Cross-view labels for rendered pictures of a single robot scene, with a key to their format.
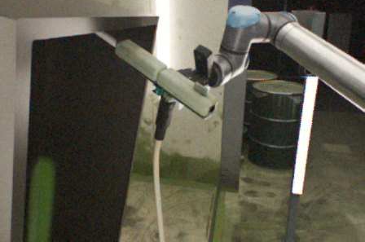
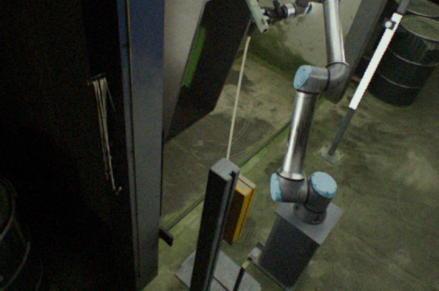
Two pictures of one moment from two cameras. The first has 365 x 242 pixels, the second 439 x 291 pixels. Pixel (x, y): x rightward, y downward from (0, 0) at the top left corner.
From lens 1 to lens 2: 1.44 m
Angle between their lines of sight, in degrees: 30
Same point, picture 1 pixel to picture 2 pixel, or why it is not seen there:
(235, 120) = (355, 45)
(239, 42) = (302, 1)
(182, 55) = not seen: outside the picture
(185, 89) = (258, 19)
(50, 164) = (204, 30)
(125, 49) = not seen: outside the picture
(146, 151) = (277, 45)
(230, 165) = not seen: hidden behind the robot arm
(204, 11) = not seen: outside the picture
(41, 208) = (195, 51)
